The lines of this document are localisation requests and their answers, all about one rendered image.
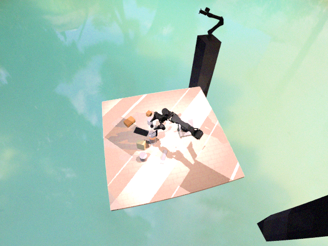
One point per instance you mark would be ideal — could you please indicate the orange rectangular block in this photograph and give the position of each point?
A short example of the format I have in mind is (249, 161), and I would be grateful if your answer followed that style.
(129, 121)

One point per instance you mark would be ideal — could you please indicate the beige rectangular block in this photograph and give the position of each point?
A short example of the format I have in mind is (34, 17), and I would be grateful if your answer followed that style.
(141, 144)

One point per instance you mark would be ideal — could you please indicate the orange cube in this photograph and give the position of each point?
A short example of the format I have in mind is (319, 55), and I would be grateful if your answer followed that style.
(148, 113)

